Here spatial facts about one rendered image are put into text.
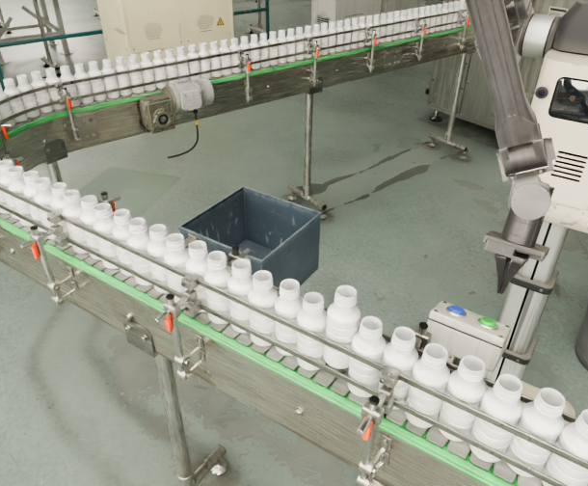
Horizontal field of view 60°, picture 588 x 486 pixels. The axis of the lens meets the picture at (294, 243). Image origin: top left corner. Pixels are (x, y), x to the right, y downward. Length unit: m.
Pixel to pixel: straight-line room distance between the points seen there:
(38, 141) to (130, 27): 2.69
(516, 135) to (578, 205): 0.43
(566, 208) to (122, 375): 1.89
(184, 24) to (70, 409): 3.69
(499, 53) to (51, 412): 2.12
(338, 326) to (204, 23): 4.55
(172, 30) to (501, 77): 4.42
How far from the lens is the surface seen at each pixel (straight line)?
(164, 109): 2.46
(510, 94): 0.89
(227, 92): 2.76
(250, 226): 1.82
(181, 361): 1.16
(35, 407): 2.48
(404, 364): 0.90
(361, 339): 0.91
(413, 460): 1.01
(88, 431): 2.32
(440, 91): 4.99
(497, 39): 0.85
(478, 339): 1.01
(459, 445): 0.98
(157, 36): 5.06
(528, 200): 0.87
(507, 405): 0.88
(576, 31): 1.29
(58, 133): 2.45
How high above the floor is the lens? 1.77
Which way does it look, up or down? 34 degrees down
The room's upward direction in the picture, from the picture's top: 1 degrees clockwise
